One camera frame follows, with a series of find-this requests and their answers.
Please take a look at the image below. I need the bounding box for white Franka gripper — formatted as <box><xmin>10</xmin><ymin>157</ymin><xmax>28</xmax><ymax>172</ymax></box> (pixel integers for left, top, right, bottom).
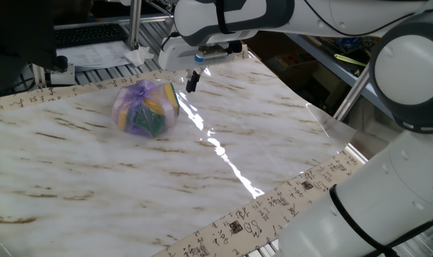
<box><xmin>158</xmin><ymin>36</ymin><xmax>238</xmax><ymax>94</ymax></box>

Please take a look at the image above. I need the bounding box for purple plastic bag of items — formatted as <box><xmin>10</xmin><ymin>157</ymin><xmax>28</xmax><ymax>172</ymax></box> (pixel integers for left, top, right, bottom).
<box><xmin>111</xmin><ymin>79</ymin><xmax>180</xmax><ymax>138</ymax></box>

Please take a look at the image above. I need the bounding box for crumpled white tissue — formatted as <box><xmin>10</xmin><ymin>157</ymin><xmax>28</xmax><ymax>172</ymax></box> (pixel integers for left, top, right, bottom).
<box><xmin>124</xmin><ymin>45</ymin><xmax>155</xmax><ymax>68</ymax></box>

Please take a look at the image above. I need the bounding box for white printed paper stack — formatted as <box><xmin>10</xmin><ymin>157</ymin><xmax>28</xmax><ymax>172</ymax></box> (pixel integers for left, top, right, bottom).
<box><xmin>56</xmin><ymin>40</ymin><xmax>138</xmax><ymax>71</ymax></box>

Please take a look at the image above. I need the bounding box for horizontal aluminium profile bar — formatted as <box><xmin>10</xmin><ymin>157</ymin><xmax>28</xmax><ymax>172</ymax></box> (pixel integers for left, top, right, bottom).
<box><xmin>54</xmin><ymin>13</ymin><xmax>174</xmax><ymax>30</ymax></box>

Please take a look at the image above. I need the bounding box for black computer keyboard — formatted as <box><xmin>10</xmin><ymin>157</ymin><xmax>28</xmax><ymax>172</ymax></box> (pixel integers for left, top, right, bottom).
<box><xmin>54</xmin><ymin>23</ymin><xmax>129</xmax><ymax>49</ymax></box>

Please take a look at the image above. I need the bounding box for glossy marble pattern sheet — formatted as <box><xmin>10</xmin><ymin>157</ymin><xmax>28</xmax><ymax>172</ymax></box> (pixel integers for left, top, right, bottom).
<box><xmin>0</xmin><ymin>56</ymin><xmax>358</xmax><ymax>257</ymax></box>

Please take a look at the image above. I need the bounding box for grey metal shelf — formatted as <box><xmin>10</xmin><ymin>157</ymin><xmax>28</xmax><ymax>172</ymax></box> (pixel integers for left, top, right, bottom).
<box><xmin>285</xmin><ymin>32</ymin><xmax>395</xmax><ymax>119</ymax></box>

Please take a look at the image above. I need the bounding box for beige calligraphy print cloth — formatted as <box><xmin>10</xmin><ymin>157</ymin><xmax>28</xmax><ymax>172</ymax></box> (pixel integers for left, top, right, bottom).
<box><xmin>0</xmin><ymin>44</ymin><xmax>367</xmax><ymax>257</ymax></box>

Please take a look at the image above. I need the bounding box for yellow-green flat tool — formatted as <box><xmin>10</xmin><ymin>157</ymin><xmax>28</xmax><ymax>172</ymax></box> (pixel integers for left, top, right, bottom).
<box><xmin>333</xmin><ymin>53</ymin><xmax>367</xmax><ymax>68</ymax></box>

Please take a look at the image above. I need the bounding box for black monitor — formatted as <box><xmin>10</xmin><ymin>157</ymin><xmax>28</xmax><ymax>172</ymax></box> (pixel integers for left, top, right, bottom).
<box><xmin>0</xmin><ymin>0</ymin><xmax>58</xmax><ymax>92</ymax></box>

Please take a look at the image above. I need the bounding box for black forearm strap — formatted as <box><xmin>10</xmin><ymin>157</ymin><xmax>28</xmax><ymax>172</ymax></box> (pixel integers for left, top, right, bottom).
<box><xmin>215</xmin><ymin>0</ymin><xmax>235</xmax><ymax>35</ymax></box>

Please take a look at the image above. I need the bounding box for upright aluminium profile post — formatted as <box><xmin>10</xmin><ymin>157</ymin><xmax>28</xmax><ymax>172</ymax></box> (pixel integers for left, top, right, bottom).
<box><xmin>128</xmin><ymin>0</ymin><xmax>143</xmax><ymax>50</ymax></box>

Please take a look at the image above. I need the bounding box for white mount with black knob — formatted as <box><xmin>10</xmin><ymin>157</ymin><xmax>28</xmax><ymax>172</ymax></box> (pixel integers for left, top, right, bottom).
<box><xmin>44</xmin><ymin>55</ymin><xmax>76</xmax><ymax>86</ymax></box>

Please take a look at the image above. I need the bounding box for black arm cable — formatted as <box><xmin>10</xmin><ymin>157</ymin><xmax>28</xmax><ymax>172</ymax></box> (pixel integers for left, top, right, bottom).
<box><xmin>303</xmin><ymin>0</ymin><xmax>433</xmax><ymax>38</ymax></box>

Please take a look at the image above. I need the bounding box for slanted aluminium profile post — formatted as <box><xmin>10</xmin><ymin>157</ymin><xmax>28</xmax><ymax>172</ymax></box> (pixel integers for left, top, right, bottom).
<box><xmin>332</xmin><ymin>66</ymin><xmax>371</xmax><ymax>122</ymax></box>

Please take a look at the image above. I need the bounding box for black cable tie band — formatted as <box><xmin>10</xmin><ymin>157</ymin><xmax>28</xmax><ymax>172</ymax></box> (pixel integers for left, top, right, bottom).
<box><xmin>329</xmin><ymin>183</ymin><xmax>402</xmax><ymax>257</ymax></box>

